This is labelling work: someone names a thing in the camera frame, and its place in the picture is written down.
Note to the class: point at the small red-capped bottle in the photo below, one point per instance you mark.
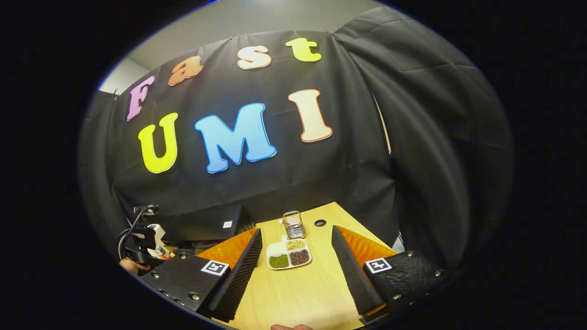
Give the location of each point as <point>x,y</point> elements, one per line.
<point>163,252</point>

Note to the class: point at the black electric oven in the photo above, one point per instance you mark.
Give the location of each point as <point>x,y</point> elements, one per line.
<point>206,224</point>

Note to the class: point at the dark red beans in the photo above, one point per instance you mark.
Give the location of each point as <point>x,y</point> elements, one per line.
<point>300,257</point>

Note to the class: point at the green mung beans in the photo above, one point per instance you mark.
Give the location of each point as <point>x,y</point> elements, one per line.
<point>279,261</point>

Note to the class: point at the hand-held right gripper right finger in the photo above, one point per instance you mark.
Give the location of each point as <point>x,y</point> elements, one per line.
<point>355,275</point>

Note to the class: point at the white small appliance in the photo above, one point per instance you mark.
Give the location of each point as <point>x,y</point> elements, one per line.
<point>158,233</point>

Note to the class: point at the white divided tray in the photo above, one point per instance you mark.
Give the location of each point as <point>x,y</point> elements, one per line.
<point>275,250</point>

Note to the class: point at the yellow soybeans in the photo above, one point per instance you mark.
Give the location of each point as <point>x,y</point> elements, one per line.
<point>296,244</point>

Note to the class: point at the black backdrop cloth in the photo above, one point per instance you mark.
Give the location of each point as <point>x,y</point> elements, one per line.
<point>412,114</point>

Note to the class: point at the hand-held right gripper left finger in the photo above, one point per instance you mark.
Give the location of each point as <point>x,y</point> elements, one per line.
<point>236,279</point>

